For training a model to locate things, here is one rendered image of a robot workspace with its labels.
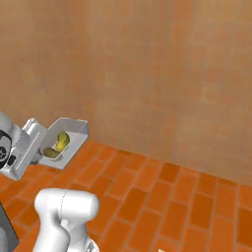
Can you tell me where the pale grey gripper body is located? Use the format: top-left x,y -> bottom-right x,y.
2,117 -> 49,181

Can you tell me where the yellow-green cucumber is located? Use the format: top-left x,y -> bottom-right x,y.
54,131 -> 71,154

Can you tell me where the dark grey appliance panel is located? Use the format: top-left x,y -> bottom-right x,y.
0,204 -> 21,252

